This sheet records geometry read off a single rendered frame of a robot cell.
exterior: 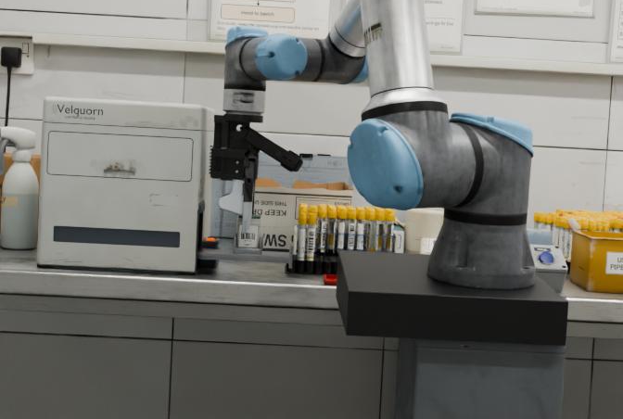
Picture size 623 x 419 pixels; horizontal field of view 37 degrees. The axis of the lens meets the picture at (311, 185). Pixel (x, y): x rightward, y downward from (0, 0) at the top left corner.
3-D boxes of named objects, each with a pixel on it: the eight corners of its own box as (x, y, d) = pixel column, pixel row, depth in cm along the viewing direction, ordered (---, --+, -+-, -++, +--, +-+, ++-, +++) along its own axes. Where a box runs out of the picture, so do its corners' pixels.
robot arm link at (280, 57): (327, 34, 155) (295, 39, 165) (269, 30, 150) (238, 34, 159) (326, 82, 156) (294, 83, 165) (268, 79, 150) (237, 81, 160)
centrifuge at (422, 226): (400, 267, 188) (404, 207, 187) (406, 250, 217) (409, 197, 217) (522, 275, 185) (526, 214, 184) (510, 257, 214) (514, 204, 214)
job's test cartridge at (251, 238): (235, 253, 165) (237, 218, 164) (237, 250, 170) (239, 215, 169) (259, 254, 165) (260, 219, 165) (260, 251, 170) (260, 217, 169)
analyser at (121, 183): (34, 268, 162) (41, 95, 160) (71, 248, 189) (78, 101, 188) (210, 276, 163) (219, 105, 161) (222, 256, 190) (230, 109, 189)
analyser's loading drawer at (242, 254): (175, 262, 164) (177, 233, 163) (180, 258, 170) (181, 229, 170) (291, 268, 164) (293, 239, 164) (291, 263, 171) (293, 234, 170)
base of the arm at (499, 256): (552, 290, 126) (557, 219, 125) (444, 288, 124) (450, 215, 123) (512, 267, 141) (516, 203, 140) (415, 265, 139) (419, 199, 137)
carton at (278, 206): (232, 255, 192) (235, 183, 191) (240, 240, 221) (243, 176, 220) (351, 261, 192) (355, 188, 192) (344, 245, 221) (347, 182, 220)
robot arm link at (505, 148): (547, 214, 129) (554, 117, 128) (473, 217, 122) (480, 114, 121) (489, 202, 139) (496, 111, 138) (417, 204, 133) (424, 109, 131)
